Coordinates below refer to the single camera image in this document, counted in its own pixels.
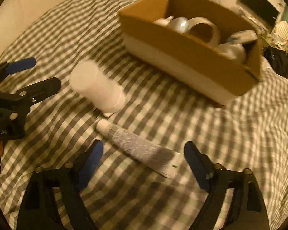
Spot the white tape roll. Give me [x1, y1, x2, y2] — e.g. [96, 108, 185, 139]
[188, 17, 221, 47]

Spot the white earbuds case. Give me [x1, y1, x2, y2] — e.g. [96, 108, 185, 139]
[167, 17, 189, 33]

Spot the black jacket on chair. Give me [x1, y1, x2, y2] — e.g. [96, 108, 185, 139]
[264, 46, 288, 78]

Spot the white cream tube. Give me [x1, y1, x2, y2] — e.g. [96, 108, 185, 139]
[96, 119, 183, 179]

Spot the blue card pack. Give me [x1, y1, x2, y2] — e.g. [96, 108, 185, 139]
[227, 30, 257, 45]

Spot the white plush toy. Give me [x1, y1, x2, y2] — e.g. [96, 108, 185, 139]
[154, 16, 174, 27]

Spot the open cardboard box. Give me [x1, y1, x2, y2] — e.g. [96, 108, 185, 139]
[118, 0, 261, 105]

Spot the white mesh cloth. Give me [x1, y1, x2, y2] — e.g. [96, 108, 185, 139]
[216, 43, 247, 63]

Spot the white oval mirror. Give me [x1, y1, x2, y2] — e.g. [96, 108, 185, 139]
[273, 20, 288, 46]

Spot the white cotton pad roll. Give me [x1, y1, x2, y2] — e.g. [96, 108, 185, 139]
[69, 60, 126, 117]

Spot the black wall television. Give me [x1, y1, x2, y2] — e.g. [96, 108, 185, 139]
[240, 0, 279, 28]

